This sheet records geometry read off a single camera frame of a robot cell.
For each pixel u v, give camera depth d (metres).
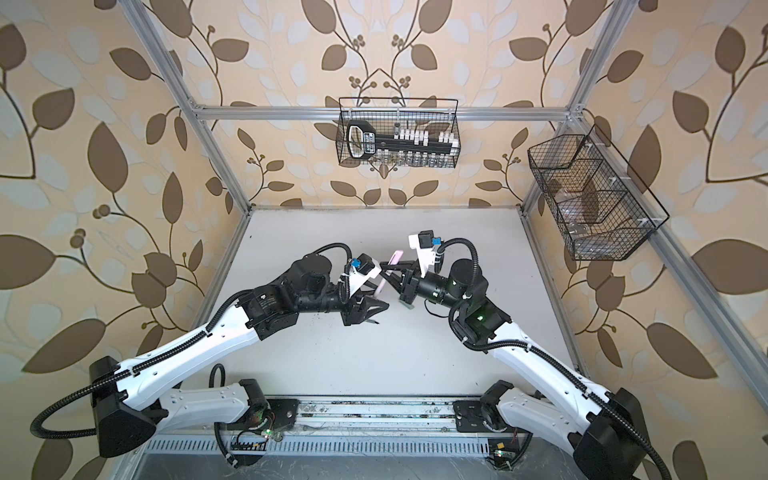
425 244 0.58
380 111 0.90
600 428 0.39
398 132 0.81
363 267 0.57
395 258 0.62
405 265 0.63
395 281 0.63
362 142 0.84
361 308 0.58
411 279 0.58
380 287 0.65
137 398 0.40
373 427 0.74
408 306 0.93
